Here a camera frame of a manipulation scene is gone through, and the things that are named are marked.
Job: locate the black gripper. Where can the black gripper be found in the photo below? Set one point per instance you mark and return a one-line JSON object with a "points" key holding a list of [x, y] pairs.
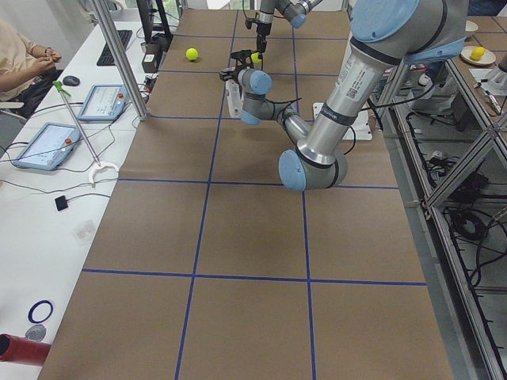
{"points": [[261, 30], [230, 74]]}

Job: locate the yellow Wilson tennis ball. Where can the yellow Wilson tennis ball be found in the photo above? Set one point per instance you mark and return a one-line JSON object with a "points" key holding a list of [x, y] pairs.
{"points": [[256, 57]]}

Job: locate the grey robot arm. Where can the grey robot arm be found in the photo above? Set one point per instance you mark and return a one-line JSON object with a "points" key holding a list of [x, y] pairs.
{"points": [[384, 34], [293, 12]]}

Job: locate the yellow far tennis ball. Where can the yellow far tennis ball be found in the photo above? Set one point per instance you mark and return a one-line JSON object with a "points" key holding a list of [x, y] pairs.
{"points": [[192, 54]]}

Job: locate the black box with label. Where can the black box with label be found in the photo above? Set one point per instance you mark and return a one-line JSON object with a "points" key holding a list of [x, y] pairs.
{"points": [[152, 58]]}

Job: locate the black monitor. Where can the black monitor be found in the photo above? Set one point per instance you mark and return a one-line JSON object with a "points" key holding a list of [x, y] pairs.
{"points": [[146, 14]]}

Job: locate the far blue teach pendant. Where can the far blue teach pendant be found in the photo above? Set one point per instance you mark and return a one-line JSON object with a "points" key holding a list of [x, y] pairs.
{"points": [[103, 103]]}

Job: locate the blue teach pendant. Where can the blue teach pendant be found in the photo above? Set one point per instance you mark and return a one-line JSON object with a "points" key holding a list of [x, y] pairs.
{"points": [[49, 148], [103, 103]]}

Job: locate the grey computer mouse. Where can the grey computer mouse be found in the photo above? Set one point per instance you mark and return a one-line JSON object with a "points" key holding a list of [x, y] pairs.
{"points": [[71, 80]]}

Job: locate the near blue teach pendant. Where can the near blue teach pendant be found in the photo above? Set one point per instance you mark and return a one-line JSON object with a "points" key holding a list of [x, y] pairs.
{"points": [[49, 148]]}

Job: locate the seated person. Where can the seated person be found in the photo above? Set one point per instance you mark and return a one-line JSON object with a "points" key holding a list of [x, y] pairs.
{"points": [[27, 70]]}

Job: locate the small black square pad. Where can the small black square pad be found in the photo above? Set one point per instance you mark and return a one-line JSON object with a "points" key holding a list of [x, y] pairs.
{"points": [[61, 203]]}

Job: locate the plate with lemon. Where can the plate with lemon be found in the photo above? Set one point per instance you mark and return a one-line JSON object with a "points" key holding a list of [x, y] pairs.
{"points": [[478, 56]]}

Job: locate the red cylinder bottle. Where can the red cylinder bottle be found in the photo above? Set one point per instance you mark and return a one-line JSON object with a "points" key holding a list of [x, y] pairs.
{"points": [[20, 350]]}

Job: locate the aluminium frame post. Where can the aluminium frame post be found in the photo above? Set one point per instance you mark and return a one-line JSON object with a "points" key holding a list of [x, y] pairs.
{"points": [[111, 36]]}

